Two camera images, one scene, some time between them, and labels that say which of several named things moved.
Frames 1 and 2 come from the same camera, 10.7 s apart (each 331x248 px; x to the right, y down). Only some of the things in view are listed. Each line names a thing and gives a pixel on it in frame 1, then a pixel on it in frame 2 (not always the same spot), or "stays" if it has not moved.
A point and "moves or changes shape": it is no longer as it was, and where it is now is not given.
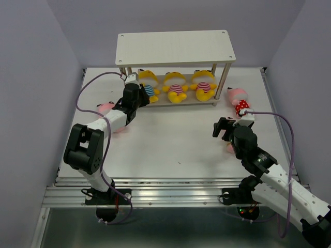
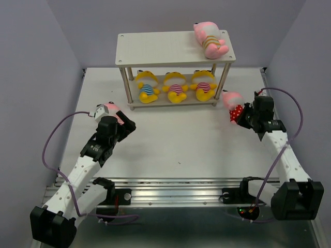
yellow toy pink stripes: x=204 y=82 stays
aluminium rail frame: x=151 y=191 stays
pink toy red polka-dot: x=239 y=97 moves or changes shape
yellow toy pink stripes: x=175 y=85 stays
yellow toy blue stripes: x=149 y=80 stays
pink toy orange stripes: x=229 y=148 to x=207 y=33
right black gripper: x=223 y=123 to x=240 y=121
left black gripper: x=145 y=97 to x=130 y=127
